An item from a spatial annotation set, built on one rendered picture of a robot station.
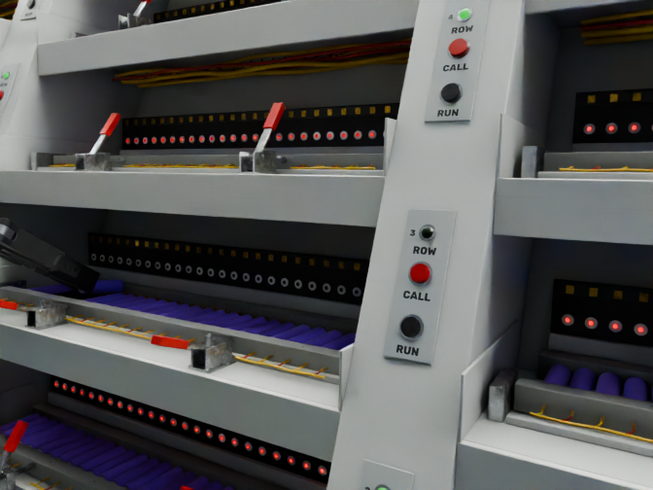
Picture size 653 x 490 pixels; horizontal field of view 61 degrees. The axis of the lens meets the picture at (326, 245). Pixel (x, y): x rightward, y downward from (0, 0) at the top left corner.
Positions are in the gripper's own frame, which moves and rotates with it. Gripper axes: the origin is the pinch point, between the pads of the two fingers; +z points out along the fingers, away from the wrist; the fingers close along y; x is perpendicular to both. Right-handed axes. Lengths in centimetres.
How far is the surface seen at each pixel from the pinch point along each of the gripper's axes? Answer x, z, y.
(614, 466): 7, 0, -65
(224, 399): 9.9, -2.1, -34.0
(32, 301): 4.8, -0.1, 4.2
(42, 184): -9.5, -6.7, 3.4
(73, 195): -8.4, -5.8, -3.0
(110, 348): 8.3, -2.8, -17.4
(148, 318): 3.8, 0.2, -17.7
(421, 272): -3, -5, -51
